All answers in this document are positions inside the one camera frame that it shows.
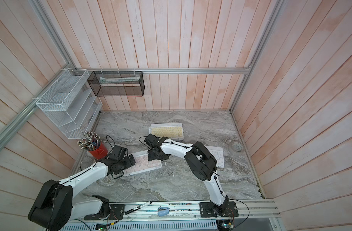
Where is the pink keyboard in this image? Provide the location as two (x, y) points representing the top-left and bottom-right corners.
(124, 151), (162, 176)

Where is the aluminium mounting rail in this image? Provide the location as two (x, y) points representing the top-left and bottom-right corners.
(40, 198), (281, 223)

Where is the white key keyboard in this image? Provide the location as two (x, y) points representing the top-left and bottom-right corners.
(206, 146), (225, 168)

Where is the white wire mesh shelf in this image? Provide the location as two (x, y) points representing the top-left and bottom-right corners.
(36, 69), (102, 140)

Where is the blue tape dispenser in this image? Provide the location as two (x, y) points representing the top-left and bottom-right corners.
(157, 207), (170, 217)

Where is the black marker pen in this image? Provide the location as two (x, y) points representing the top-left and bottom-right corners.
(125, 201), (152, 215)

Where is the black mesh basket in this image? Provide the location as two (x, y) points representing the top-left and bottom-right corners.
(87, 70), (145, 97)

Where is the aluminium frame bar back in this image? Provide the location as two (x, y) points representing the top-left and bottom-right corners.
(83, 67), (250, 75)

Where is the red pen cup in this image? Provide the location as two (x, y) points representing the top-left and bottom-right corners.
(77, 131), (108, 160)

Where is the clear tape roll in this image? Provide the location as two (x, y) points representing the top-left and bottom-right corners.
(228, 141), (245, 154)

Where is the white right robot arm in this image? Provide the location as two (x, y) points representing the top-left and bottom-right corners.
(144, 134), (238, 218)

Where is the yellow key keyboard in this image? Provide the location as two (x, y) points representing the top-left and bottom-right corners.
(149, 123), (184, 141)

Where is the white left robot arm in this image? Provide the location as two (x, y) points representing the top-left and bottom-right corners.
(28, 144), (136, 231)

